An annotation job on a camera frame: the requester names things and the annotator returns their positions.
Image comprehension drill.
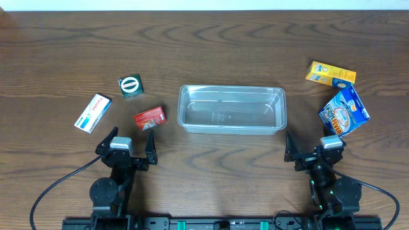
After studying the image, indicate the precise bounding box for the red ActiFast box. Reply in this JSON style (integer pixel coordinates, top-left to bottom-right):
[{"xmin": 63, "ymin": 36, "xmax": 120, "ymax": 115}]
[{"xmin": 134, "ymin": 106, "xmax": 167, "ymax": 130}]

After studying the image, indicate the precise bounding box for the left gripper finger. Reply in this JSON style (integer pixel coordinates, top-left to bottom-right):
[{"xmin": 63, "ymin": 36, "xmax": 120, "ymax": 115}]
[
  {"xmin": 95, "ymin": 126, "xmax": 118, "ymax": 156},
  {"xmin": 144, "ymin": 130, "xmax": 158, "ymax": 165}
]

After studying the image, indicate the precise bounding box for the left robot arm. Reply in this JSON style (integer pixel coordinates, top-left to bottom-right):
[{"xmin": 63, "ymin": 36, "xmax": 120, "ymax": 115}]
[{"xmin": 89, "ymin": 127, "xmax": 158, "ymax": 230}]

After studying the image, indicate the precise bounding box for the yellow Woods box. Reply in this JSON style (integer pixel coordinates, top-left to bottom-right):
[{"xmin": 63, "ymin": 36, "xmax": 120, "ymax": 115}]
[{"xmin": 305, "ymin": 61, "xmax": 356, "ymax": 88}]

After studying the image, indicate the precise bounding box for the green Zam-Buk box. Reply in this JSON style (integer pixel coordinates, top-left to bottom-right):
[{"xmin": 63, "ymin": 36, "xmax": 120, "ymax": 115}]
[{"xmin": 118, "ymin": 74, "xmax": 144, "ymax": 98}]

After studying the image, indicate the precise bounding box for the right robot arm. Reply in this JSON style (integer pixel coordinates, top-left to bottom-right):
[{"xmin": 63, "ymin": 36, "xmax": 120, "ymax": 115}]
[{"xmin": 284, "ymin": 131, "xmax": 362, "ymax": 229}]

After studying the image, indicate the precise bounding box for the white Panadol box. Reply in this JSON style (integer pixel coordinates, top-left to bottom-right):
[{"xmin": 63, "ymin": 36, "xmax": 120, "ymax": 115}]
[{"xmin": 74, "ymin": 94, "xmax": 112, "ymax": 134}]

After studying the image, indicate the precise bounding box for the blue Kool Fever box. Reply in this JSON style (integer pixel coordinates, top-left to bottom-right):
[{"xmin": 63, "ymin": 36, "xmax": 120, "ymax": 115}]
[{"xmin": 318, "ymin": 86, "xmax": 370, "ymax": 137}]

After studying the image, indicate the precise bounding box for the clear plastic container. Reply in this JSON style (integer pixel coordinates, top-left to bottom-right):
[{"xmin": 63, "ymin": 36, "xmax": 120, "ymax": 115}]
[{"xmin": 178, "ymin": 85, "xmax": 287, "ymax": 135}]

